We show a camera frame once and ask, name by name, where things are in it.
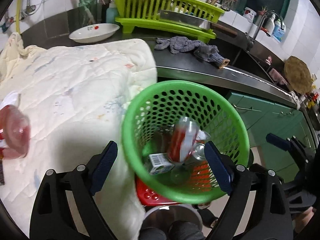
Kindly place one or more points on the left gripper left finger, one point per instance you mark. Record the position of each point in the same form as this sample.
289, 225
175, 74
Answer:
51, 216

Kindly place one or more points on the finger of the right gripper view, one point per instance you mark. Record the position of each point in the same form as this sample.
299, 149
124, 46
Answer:
278, 142

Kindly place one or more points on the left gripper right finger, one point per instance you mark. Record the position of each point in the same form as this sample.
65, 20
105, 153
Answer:
270, 216

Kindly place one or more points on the red cylindrical snack canister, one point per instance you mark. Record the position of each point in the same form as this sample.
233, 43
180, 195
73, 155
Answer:
15, 128

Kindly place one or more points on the red cola can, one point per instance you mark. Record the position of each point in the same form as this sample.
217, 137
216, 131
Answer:
185, 134

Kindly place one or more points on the white milk carton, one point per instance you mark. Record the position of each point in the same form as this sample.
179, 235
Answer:
158, 163

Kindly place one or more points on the person's right hand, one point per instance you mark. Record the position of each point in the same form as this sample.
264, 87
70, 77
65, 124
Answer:
303, 218

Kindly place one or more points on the green cabinet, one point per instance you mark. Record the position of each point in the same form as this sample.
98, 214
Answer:
262, 117

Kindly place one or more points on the round woven mat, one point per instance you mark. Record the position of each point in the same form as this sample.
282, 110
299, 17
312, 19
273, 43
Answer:
298, 75

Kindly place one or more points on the red plastic basket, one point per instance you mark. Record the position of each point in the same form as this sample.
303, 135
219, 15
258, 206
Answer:
150, 194

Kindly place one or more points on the steel pot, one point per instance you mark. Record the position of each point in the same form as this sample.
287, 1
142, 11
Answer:
162, 217

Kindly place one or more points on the steel faucet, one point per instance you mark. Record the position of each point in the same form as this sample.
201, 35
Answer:
267, 25

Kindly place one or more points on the cream quilted cloth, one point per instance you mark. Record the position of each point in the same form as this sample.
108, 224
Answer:
75, 99

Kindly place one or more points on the green plastic basket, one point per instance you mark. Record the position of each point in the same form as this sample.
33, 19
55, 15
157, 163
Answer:
164, 132

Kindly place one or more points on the grey rag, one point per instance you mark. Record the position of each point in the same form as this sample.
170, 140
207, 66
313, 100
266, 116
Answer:
201, 50

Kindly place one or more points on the white ceramic bowl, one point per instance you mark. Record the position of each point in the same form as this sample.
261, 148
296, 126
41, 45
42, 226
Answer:
94, 33

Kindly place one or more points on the green dish rack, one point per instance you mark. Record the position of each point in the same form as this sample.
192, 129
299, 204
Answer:
182, 17

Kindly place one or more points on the green detergent bottle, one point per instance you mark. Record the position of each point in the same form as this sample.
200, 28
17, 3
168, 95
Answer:
112, 13

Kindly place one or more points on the green utensil holder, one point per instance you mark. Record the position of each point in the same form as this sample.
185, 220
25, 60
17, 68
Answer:
83, 18

